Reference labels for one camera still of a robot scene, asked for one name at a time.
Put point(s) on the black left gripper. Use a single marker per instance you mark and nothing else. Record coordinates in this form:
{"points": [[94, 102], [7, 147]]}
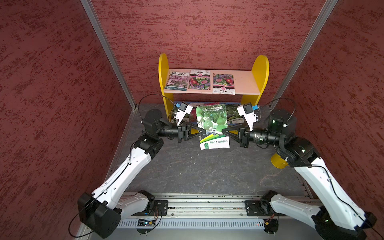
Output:
{"points": [[183, 132]]}

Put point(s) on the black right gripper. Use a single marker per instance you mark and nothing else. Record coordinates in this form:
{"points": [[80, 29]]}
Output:
{"points": [[240, 136]]}

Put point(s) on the green gourd seed bag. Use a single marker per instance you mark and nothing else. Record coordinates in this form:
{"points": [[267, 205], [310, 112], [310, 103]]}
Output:
{"points": [[213, 119]]}

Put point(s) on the aster seed bag top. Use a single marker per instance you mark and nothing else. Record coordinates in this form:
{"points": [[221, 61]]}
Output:
{"points": [[223, 84]]}

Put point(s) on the pink flower seed bag top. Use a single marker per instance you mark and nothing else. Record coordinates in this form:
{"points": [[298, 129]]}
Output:
{"points": [[200, 80]]}

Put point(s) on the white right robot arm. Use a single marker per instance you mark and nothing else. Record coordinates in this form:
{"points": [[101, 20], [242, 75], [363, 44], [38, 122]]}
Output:
{"points": [[339, 217]]}

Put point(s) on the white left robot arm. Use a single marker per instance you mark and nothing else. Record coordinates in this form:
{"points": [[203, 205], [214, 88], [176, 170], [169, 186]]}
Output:
{"points": [[126, 174]]}

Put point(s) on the green seed bag lower right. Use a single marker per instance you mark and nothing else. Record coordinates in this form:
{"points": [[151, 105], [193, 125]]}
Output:
{"points": [[233, 116]]}

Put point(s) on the yellow shelf unit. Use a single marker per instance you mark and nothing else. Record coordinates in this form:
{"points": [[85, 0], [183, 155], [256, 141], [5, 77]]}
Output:
{"points": [[249, 85]]}

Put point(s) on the purple flower seed bag top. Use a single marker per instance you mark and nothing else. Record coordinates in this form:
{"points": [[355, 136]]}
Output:
{"points": [[178, 81]]}

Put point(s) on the yellow pen cup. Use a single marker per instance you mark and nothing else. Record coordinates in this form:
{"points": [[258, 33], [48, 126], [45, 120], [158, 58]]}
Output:
{"points": [[278, 162]]}

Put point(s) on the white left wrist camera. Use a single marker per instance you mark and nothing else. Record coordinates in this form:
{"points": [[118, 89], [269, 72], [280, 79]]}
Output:
{"points": [[182, 110]]}

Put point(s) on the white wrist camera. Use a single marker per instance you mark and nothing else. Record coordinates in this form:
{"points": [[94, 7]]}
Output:
{"points": [[247, 111], [182, 110]]}

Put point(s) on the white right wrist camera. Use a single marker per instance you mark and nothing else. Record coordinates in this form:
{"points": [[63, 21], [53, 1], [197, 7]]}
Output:
{"points": [[247, 111]]}

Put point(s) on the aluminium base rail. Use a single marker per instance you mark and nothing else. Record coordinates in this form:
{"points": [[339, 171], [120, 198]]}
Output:
{"points": [[211, 212]]}

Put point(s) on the aluminium corner post left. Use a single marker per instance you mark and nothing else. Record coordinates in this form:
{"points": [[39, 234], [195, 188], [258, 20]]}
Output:
{"points": [[97, 26]]}

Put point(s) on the aluminium corner post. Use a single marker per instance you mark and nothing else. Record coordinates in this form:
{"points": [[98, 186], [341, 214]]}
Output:
{"points": [[316, 28], [97, 26]]}

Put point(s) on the aluminium corner post right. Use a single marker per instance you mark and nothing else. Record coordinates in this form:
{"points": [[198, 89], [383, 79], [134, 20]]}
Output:
{"points": [[316, 28]]}

